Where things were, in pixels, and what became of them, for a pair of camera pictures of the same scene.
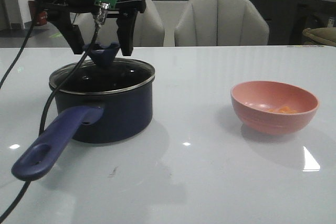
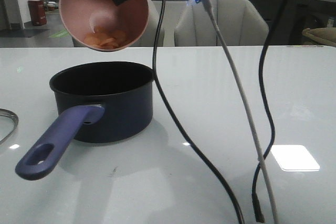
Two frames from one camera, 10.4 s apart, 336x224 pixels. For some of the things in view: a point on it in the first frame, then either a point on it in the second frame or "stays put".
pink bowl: x=273 y=107 to x=91 y=16
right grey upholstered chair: x=220 y=20 stays put
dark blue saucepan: x=93 y=118 stays put
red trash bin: x=38 y=17 stays put
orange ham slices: x=283 y=110 to x=106 y=38
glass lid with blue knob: x=101 y=73 to x=9 y=122
